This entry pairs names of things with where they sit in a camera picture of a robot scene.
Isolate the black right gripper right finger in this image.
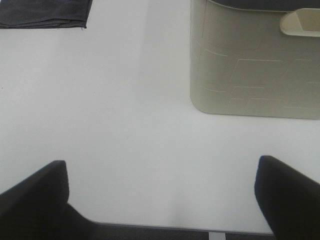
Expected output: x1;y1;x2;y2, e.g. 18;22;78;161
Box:
254;155;320;240

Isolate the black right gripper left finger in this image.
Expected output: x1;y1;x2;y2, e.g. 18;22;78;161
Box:
0;160;98;240

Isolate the beige plastic storage basket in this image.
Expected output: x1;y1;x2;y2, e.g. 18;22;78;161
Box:
190;0;320;119

